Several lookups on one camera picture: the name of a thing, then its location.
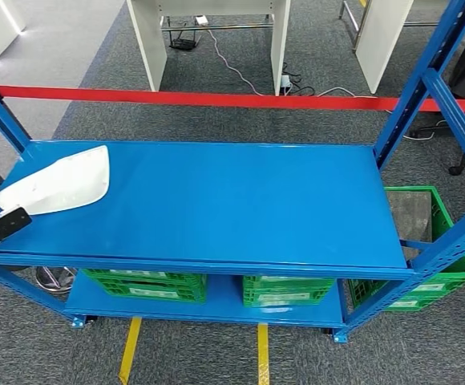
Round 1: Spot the white desk with metal legs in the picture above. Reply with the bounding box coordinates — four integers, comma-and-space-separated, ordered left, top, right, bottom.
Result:
338, 0, 465, 95

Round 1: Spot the red barrier belt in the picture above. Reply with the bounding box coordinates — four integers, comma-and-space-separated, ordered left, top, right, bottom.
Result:
0, 84, 465, 114

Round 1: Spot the large green plastic crate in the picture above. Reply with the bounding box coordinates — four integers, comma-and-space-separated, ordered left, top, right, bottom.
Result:
347, 184, 465, 314

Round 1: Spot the white cable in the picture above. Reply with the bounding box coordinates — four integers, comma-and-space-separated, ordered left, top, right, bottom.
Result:
207, 29, 436, 142

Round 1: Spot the black router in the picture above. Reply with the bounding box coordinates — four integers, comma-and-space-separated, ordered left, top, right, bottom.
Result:
169, 29, 197, 51

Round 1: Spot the white curved plastic part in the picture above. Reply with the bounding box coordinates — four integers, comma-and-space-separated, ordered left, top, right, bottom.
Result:
0, 144, 110, 217

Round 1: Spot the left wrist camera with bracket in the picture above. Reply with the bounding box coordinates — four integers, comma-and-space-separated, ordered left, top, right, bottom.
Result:
0, 207, 33, 251

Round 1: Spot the white desk with metal bar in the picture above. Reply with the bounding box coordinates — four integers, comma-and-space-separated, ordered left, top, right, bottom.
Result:
126, 0, 291, 97

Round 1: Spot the blue metal shelf rack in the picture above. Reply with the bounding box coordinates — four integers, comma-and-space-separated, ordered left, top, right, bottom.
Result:
0, 0, 465, 346

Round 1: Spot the black floor cable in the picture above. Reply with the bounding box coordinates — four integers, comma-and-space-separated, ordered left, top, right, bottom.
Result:
282, 63, 316, 98

